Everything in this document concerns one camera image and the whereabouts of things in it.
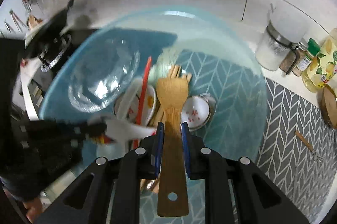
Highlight red chopstick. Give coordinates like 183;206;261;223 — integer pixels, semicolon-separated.
131;56;153;149

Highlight wooden spatula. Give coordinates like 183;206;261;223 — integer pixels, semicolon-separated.
156;78;189;218

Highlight white spoon red handle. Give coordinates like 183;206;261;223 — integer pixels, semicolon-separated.
87;115;156;144

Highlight white spoon floral small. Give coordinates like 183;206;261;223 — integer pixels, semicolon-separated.
181;96;211;131

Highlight white spoon red flowers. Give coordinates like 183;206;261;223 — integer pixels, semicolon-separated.
113;93;140;122

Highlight white spoon yellow pattern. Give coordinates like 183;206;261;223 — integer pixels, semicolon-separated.
140;84;156;126

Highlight wooden chopstick pair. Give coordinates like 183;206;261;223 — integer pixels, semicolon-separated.
148;65;192;127

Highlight metal fork wooden handle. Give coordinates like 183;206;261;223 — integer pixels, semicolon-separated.
295;130;323;163

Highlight metal spoon wooden handle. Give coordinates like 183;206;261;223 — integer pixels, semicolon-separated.
189;93;217;132

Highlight white plastic rice paddle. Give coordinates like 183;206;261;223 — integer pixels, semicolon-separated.
116;76;143;120

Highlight grey chevron table mat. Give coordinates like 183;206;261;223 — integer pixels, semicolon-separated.
148;50;336;223

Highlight gas stove top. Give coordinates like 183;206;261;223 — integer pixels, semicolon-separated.
21;29;96;120

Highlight blue transparent plastic basin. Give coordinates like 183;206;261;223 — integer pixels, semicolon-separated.
37;5;269;224

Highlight black wok pan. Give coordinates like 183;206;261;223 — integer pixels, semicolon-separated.
23;0;74;59

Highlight glass spice jar brown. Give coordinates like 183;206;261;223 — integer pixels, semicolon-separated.
279;40;308;75

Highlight brown ceramic bowl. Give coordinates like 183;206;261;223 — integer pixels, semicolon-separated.
320;85;336;129

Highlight green lid spice bottle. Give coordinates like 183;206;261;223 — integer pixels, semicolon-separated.
292;38;320;77

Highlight yellow dish soap bottle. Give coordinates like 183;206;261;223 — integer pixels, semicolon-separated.
302;28;337;93

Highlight glass jar white powder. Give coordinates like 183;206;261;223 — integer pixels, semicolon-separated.
255;4;308;71

